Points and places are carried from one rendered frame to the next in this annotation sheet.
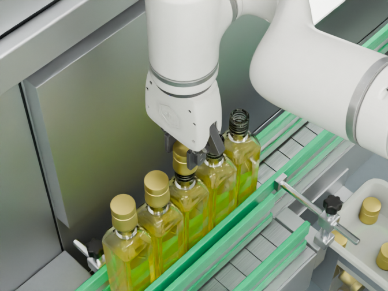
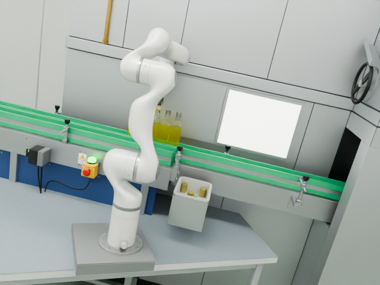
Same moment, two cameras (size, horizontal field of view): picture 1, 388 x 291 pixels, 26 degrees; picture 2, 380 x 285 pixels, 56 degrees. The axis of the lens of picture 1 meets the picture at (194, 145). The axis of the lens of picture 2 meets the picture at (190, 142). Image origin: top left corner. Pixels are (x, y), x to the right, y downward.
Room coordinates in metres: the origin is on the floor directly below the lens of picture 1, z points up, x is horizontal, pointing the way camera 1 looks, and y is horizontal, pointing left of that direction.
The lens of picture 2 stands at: (-0.39, -1.56, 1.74)
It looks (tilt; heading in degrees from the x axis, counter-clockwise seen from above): 17 degrees down; 50
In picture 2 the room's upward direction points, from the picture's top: 12 degrees clockwise
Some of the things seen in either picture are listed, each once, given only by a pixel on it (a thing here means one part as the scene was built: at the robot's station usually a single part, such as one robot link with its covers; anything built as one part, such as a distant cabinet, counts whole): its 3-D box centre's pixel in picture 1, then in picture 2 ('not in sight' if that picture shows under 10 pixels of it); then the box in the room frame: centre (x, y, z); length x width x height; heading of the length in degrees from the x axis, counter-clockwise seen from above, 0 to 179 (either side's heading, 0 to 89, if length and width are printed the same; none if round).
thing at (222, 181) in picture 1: (212, 197); (163, 137); (0.72, -0.03, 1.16); 0.06 x 0.06 x 0.21; 45
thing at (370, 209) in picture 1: (369, 210); (202, 191); (0.81, -0.32, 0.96); 0.04 x 0.04 x 0.04
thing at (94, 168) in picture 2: not in sight; (90, 169); (0.36, 0.06, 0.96); 0.07 x 0.07 x 0.07; 45
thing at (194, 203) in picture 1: (185, 219); (152, 134); (0.68, 0.01, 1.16); 0.06 x 0.06 x 0.21; 46
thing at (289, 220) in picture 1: (301, 237); (175, 172); (0.72, -0.18, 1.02); 0.09 x 0.04 x 0.07; 45
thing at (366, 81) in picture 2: not in sight; (365, 83); (1.40, -0.67, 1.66); 0.21 x 0.05 x 0.21; 45
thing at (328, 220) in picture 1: (316, 213); (178, 156); (0.71, -0.20, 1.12); 0.17 x 0.03 x 0.12; 45
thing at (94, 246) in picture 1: (90, 258); not in sight; (0.63, 0.16, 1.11); 0.07 x 0.04 x 0.13; 45
